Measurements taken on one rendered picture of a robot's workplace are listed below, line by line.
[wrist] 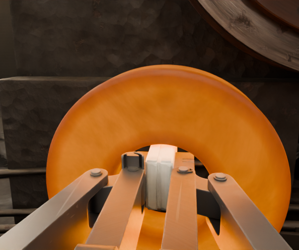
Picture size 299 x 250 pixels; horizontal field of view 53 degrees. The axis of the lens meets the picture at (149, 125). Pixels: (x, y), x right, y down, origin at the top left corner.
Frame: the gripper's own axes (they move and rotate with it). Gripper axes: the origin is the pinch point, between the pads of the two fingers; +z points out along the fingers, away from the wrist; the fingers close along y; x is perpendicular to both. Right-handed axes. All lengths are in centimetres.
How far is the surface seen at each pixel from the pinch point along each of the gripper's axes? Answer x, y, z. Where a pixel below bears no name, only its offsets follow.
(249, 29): 8.3, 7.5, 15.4
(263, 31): 8.0, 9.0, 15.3
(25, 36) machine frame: 7.8, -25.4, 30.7
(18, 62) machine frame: 3.6, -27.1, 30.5
